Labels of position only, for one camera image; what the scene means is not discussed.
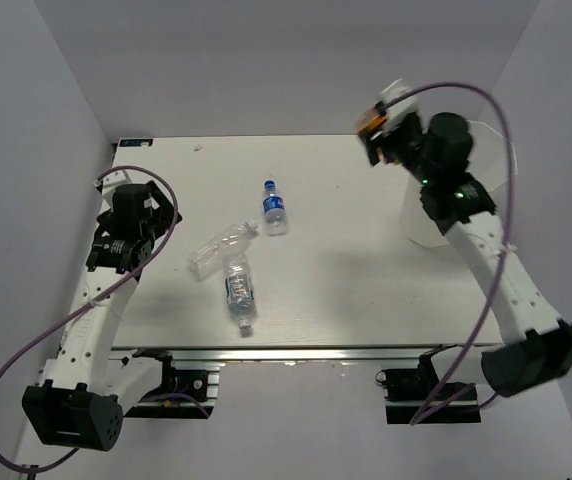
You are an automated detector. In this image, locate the orange plastic bottle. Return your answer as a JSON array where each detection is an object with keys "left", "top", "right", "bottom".
[{"left": 355, "top": 108, "right": 387, "bottom": 132}]

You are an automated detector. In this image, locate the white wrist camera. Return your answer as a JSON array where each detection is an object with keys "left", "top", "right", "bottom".
[
  {"left": 376, "top": 79, "right": 418, "bottom": 132},
  {"left": 93, "top": 170, "right": 131, "bottom": 203}
]

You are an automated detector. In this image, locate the blue label sticker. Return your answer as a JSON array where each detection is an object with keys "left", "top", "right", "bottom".
[{"left": 118, "top": 138, "right": 153, "bottom": 148}]

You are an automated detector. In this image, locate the clear water bottle white-blue label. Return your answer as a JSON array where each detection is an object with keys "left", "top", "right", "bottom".
[{"left": 224, "top": 254, "right": 257, "bottom": 338}]

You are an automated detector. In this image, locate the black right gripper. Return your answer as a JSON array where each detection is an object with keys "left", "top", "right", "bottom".
[{"left": 357, "top": 113, "right": 436, "bottom": 186}]

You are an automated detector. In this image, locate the white translucent plastic bin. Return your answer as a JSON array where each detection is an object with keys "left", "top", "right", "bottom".
[{"left": 400, "top": 120, "right": 517, "bottom": 248}]

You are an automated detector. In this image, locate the small blue Pepsi bottle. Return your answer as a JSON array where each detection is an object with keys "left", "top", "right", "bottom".
[{"left": 262, "top": 180, "right": 288, "bottom": 236}]

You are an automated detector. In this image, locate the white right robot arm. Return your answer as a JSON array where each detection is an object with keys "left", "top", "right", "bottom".
[{"left": 357, "top": 109, "right": 572, "bottom": 399}]

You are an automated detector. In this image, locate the clear unlabelled plastic bottle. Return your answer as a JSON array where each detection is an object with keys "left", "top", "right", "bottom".
[{"left": 187, "top": 221, "right": 259, "bottom": 281}]

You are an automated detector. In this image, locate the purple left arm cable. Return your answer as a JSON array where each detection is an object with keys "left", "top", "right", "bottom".
[{"left": 0, "top": 167, "right": 179, "bottom": 471}]

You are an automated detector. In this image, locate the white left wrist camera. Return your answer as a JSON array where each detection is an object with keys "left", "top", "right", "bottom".
[{"left": 93, "top": 170, "right": 131, "bottom": 203}]

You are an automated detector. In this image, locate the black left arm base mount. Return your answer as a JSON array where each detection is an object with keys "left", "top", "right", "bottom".
[{"left": 100, "top": 348, "right": 220, "bottom": 419}]

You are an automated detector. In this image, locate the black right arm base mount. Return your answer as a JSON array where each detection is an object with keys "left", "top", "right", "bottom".
[{"left": 375, "top": 346, "right": 481, "bottom": 425}]

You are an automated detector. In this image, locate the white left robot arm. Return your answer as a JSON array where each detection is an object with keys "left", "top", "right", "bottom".
[{"left": 22, "top": 181, "right": 181, "bottom": 451}]

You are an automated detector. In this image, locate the aluminium table frame rail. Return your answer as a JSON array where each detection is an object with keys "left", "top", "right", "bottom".
[{"left": 105, "top": 347, "right": 497, "bottom": 364}]

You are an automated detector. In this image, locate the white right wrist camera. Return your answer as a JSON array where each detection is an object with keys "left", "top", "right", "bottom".
[{"left": 376, "top": 79, "right": 418, "bottom": 132}]

